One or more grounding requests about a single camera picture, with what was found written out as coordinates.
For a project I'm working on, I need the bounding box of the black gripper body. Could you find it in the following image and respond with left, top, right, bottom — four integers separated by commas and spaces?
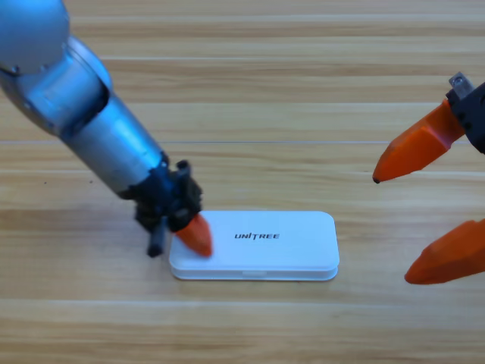
120, 153, 204, 259
445, 71, 485, 155

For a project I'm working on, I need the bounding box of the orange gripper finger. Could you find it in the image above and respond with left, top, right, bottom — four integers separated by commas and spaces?
403, 218, 485, 286
371, 99, 467, 186
174, 214, 214, 258

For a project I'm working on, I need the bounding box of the white Unitree pencil case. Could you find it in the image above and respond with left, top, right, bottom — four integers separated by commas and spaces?
168, 210, 341, 282

